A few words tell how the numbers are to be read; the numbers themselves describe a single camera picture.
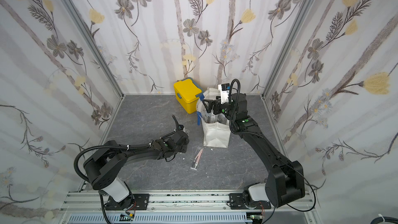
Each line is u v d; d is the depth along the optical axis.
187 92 1.04
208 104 0.69
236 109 0.59
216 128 0.81
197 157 0.88
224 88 0.66
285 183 0.41
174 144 0.70
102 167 0.45
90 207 0.74
